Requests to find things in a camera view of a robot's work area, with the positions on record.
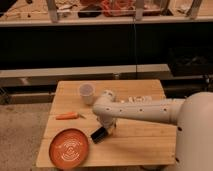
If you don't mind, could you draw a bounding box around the orange plate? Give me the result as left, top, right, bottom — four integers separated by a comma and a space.
49, 128, 89, 170

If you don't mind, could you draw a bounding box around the orange carrot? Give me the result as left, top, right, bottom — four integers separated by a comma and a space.
55, 112, 85, 120

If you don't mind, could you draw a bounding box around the translucent plastic cup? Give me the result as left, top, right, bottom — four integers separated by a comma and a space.
78, 83, 95, 105

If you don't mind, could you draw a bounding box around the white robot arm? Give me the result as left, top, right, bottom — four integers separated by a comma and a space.
92, 90, 213, 171

